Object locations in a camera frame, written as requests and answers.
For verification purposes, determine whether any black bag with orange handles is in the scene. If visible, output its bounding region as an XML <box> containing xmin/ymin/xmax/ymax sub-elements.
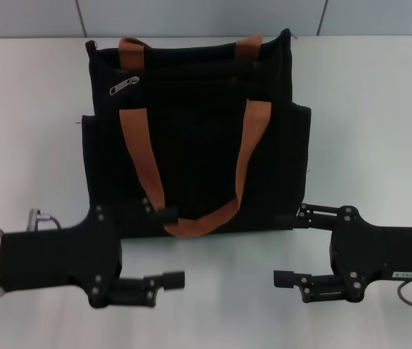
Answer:
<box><xmin>81</xmin><ymin>28</ymin><xmax>312</xmax><ymax>239</ymax></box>

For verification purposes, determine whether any silver zipper pull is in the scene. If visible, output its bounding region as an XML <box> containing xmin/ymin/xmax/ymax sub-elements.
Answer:
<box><xmin>109</xmin><ymin>75</ymin><xmax>142</xmax><ymax>96</ymax></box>

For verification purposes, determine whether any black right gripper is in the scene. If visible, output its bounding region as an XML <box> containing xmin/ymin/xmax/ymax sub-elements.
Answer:
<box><xmin>272</xmin><ymin>202</ymin><xmax>412</xmax><ymax>305</ymax></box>

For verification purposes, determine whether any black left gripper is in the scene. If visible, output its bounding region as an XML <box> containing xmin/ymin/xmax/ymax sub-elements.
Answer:
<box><xmin>0</xmin><ymin>205</ymin><xmax>124</xmax><ymax>310</ymax></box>

